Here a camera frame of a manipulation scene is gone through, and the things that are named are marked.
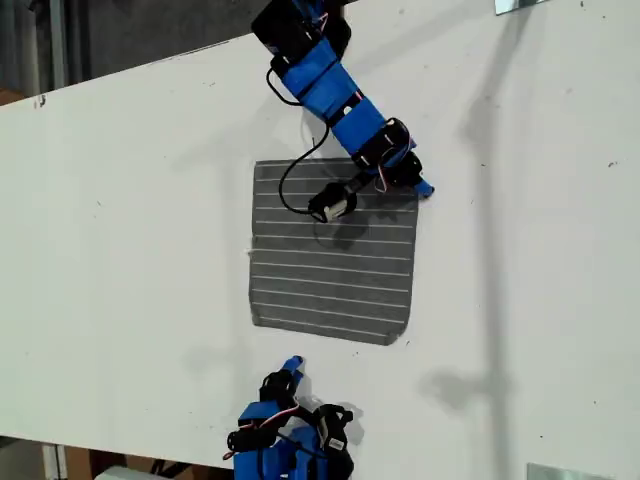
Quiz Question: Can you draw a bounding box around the white plastic container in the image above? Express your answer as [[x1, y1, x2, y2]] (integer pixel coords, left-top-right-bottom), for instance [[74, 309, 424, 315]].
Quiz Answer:
[[94, 464, 169, 480]]

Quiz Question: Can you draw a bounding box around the grey white-striped square towel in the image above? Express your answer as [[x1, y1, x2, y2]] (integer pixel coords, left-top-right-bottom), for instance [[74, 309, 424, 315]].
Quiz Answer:
[[248, 158, 420, 347]]

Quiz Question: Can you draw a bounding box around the camera black stalk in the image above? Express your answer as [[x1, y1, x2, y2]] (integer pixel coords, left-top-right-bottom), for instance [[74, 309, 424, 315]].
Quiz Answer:
[[347, 167, 377, 194]]

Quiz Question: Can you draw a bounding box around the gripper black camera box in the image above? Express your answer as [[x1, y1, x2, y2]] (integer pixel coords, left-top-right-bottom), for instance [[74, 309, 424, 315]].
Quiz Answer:
[[307, 180, 359, 224], [313, 404, 354, 454]]

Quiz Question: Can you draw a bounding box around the grey metal upright beam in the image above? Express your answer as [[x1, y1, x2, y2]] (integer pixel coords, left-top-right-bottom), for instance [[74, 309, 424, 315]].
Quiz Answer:
[[48, 0, 68, 94]]

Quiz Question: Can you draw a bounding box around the white table leg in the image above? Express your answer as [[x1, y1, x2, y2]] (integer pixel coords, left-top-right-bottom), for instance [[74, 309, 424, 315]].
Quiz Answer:
[[41, 442, 69, 480]]

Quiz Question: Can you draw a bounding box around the camera black cable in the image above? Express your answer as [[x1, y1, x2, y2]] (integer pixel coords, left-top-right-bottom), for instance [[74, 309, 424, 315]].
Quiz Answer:
[[278, 432, 329, 459], [266, 67, 332, 216]]

